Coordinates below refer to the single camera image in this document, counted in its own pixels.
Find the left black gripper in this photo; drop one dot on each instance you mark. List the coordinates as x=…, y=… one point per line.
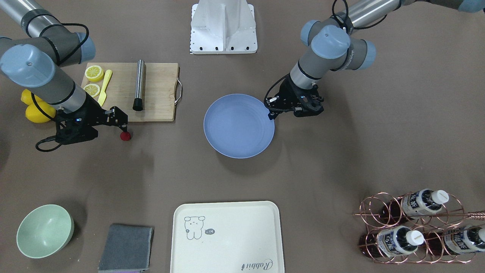
x=288, y=95

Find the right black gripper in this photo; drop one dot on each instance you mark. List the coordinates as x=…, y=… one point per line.
x=93, y=112

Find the red strawberry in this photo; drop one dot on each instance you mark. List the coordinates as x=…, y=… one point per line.
x=125, y=136

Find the blue plate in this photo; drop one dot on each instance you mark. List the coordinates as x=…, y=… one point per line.
x=238, y=126

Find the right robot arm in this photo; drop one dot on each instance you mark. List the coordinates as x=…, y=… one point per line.
x=36, y=63

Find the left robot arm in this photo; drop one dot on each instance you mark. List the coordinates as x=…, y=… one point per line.
x=330, y=46

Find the steel muddler black tip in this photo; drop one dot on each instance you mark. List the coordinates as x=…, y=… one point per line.
x=138, y=104

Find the yellow plastic knife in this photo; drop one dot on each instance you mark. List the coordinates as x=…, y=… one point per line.
x=103, y=95

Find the wooden cutting board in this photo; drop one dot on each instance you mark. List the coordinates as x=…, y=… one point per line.
x=158, y=95

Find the lower lemon slice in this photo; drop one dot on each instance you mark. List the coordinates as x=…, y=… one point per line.
x=92, y=89

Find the lemon slice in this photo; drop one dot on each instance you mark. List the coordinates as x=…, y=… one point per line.
x=92, y=89
x=94, y=73

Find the upper lemon slice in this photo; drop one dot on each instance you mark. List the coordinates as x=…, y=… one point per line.
x=94, y=73

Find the lower whole lemon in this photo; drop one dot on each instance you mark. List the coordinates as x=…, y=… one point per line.
x=34, y=115

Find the whole lemon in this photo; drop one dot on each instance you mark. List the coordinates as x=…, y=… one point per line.
x=34, y=115
x=26, y=97

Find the upper whole lemon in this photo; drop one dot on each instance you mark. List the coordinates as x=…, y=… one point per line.
x=26, y=97

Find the cream rabbit tray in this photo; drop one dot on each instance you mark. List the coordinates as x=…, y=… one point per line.
x=227, y=237

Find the grey folded cloth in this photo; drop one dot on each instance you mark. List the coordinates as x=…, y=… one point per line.
x=127, y=249

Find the mint green bowl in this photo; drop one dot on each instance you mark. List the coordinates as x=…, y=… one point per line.
x=45, y=231

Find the top drink bottle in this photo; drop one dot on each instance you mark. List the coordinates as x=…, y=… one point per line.
x=415, y=205

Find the middle drink bottle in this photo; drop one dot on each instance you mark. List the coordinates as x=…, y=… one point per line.
x=391, y=242

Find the edge drink bottle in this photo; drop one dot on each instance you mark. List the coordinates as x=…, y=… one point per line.
x=465, y=240

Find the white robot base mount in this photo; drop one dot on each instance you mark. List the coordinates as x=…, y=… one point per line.
x=223, y=27

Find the copper wire bottle rack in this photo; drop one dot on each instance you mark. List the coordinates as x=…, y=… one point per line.
x=427, y=226

